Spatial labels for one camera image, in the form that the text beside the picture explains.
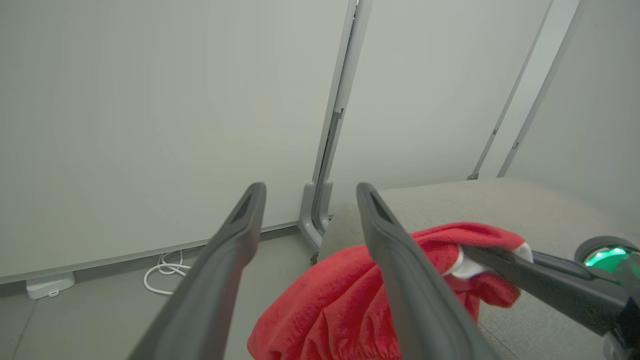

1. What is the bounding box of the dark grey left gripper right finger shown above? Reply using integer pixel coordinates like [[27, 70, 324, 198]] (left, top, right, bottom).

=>
[[356, 182, 500, 360]]

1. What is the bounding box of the white coiled cable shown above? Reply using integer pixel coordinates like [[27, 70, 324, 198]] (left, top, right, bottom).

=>
[[143, 250, 192, 296]]

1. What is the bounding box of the grey fabric sofa seat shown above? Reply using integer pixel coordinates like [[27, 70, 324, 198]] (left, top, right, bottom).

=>
[[317, 176, 640, 360]]

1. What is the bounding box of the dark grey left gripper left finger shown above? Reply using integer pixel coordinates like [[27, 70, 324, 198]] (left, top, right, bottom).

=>
[[128, 182, 267, 360]]

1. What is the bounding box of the grey partition post with foot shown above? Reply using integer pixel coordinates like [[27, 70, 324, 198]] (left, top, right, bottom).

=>
[[297, 0, 373, 252]]

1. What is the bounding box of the red garment with white trim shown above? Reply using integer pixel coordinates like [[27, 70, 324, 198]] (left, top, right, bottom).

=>
[[247, 222, 533, 360]]

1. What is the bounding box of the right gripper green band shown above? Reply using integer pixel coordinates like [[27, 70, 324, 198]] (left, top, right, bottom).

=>
[[460, 236, 640, 360]]

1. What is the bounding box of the white power adapter box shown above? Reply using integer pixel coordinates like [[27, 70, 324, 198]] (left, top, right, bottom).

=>
[[25, 271, 77, 300]]

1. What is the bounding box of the grey slanted partition frame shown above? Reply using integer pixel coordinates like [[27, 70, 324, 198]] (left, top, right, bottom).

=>
[[467, 0, 587, 181]]

